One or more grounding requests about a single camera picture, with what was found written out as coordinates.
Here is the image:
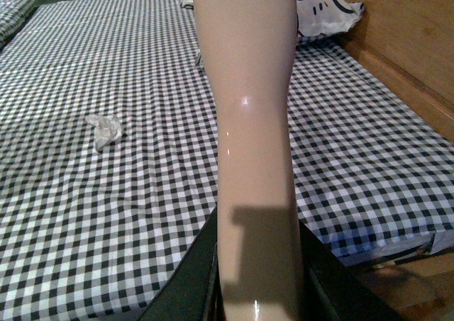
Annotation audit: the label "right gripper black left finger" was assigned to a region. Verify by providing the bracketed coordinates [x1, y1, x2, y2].
[139, 210, 218, 320]

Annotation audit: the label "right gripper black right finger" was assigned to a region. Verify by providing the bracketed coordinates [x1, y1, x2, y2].
[299, 223, 403, 320]

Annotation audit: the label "white tissue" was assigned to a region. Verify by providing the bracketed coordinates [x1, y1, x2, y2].
[85, 115, 123, 152]

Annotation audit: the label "beige hand brush black bristles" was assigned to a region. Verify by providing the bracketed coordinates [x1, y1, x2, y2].
[194, 0, 306, 320]

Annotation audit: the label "black white gingham bed sheet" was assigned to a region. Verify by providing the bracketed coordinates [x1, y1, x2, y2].
[1, 0, 453, 320]

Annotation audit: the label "black white cartoon pillow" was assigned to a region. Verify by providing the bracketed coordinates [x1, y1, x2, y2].
[182, 0, 364, 52]

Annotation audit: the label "folded gingham blanket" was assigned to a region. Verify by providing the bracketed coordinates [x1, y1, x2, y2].
[1, 0, 36, 47]

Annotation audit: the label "wooden bed frame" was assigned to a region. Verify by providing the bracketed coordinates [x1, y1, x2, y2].
[338, 0, 453, 320]

